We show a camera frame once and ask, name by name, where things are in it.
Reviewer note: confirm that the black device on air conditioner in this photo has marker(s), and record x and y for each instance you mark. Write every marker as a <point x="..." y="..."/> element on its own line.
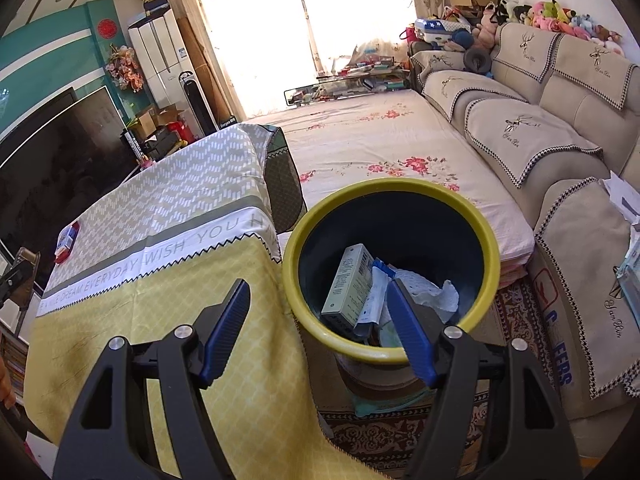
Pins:
<point x="156" y="2"/>

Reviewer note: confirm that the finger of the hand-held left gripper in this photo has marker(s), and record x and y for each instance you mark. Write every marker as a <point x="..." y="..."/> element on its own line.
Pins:
<point x="27" y="260"/>

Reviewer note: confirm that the pile of plush toys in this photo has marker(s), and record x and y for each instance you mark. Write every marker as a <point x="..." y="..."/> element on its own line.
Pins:
<point x="555" y="20"/>

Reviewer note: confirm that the round stool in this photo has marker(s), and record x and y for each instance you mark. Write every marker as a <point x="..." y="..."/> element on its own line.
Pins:
<point x="385" y="385"/>

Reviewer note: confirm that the black printed box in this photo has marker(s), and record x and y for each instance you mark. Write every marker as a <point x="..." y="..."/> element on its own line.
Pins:
<point x="135" y="146"/>

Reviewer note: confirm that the blue and white sachet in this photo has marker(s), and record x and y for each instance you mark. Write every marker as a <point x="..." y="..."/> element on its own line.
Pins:
<point x="375" y="300"/>

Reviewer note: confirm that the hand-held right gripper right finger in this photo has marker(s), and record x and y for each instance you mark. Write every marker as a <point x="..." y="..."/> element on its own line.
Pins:
<point x="412" y="335"/>

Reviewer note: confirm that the beige sofa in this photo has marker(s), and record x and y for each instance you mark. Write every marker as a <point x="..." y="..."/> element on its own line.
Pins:
<point x="525" y="130"/>

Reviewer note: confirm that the large curved television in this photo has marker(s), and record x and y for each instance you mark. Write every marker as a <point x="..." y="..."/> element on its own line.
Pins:
<point x="55" y="170"/>

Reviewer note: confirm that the dark grey neck pillow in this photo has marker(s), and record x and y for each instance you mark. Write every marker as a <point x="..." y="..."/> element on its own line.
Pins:
<point x="477" y="60"/>

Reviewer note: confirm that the patterned brown rug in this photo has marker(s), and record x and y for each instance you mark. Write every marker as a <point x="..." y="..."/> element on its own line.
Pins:
<point x="520" y="315"/>

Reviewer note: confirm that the red and blue packet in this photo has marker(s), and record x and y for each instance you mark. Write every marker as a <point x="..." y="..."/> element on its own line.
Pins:
<point x="66" y="243"/>

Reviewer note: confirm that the floral mattress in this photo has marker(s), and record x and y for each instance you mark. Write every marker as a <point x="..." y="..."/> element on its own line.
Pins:
<point x="380" y="135"/>

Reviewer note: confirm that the hanging flower decoration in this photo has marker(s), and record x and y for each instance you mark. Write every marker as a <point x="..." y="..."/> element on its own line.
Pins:
<point x="125" y="67"/>

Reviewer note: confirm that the white refrigerator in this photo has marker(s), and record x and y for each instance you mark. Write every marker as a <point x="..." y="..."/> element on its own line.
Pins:
<point x="160" y="55"/>

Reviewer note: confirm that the white papers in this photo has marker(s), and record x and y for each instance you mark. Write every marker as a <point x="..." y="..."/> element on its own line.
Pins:
<point x="622" y="200"/>

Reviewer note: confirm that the yellow rimmed trash bin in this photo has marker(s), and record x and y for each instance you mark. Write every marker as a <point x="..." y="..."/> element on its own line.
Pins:
<point x="310" y="280"/>

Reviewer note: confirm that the white towel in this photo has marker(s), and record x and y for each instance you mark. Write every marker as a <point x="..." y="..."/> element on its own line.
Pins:
<point x="430" y="295"/>

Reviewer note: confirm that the printed cardboard sheet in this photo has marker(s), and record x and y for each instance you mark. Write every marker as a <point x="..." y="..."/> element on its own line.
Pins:
<point x="552" y="320"/>

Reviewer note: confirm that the open cardboard boxes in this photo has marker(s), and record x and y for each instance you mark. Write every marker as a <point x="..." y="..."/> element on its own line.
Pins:
<point x="155" y="120"/>

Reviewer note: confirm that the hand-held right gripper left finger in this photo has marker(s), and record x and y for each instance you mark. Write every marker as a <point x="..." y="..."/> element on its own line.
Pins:
<point x="225" y="335"/>

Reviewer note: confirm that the red container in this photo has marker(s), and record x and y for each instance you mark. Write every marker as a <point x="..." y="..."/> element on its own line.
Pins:
<point x="181" y="131"/>

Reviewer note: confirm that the star print bag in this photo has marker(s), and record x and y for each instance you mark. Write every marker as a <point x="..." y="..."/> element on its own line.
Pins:
<point x="435" y="30"/>

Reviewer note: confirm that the cluttered glass coffee table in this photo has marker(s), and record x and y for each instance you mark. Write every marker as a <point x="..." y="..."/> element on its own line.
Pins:
<point x="350" y="80"/>

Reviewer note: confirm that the black tower fan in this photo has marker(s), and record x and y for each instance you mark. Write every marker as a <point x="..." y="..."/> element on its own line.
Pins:
<point x="196" y="105"/>

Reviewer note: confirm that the sheer beige curtains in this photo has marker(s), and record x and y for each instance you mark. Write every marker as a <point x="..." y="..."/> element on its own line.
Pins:
<point x="280" y="25"/>

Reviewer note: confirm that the light green carton box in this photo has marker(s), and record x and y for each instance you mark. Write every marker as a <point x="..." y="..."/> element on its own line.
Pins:
<point x="347" y="285"/>

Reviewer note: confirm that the red round wall decoration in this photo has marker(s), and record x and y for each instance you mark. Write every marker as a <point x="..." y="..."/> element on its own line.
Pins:
<point x="106" y="28"/>

